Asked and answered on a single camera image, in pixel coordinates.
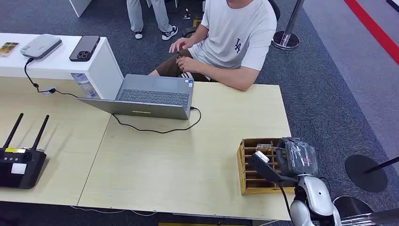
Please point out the seated person's left hand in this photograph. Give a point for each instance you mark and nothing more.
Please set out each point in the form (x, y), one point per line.
(190, 65)

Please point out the seated person's right hand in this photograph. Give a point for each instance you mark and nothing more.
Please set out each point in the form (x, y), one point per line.
(180, 44)

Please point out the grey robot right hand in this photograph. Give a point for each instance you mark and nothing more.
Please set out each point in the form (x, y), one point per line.
(299, 157)

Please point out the wooden slotted card holder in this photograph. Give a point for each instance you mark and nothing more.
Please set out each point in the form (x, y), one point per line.
(254, 184)

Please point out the seated person's left forearm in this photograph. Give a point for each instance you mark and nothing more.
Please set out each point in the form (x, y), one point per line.
(227, 76)

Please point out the seated person's right forearm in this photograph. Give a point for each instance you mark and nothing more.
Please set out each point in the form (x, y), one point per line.
(198, 35)

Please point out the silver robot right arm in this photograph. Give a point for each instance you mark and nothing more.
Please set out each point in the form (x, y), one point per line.
(316, 196)

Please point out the hotel card in holder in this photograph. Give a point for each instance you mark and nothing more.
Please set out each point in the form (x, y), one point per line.
(264, 147)

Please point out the standing person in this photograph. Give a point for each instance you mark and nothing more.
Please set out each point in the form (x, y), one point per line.
(137, 15)

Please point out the seated person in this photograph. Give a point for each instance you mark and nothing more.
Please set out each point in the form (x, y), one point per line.
(237, 37)

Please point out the colourful printed card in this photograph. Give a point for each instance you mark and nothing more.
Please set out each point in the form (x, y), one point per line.
(7, 49)

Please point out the grey open laptop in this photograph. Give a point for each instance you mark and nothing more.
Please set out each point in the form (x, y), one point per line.
(156, 93)

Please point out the white counter cabinet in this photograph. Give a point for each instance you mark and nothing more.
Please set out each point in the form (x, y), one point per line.
(103, 67)

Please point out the dark smartphone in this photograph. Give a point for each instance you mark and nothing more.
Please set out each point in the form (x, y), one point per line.
(84, 47)

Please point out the chrome stanchion with round base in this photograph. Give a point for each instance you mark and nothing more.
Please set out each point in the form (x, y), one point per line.
(286, 39)

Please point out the clear plastic water bottle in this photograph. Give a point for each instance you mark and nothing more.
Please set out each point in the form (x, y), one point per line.
(85, 85)

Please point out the white furniture panel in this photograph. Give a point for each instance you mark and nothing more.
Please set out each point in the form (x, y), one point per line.
(79, 6)

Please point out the grey flat power bank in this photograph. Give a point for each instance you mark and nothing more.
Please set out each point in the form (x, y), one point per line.
(41, 46)

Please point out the black controller with two antennas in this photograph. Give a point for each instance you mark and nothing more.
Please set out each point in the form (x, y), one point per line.
(20, 168)

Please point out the black wrist camera, pale box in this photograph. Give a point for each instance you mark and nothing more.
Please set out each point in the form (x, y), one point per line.
(266, 170)

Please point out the silver-post stanchion, black base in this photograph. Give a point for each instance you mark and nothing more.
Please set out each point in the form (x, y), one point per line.
(355, 210)

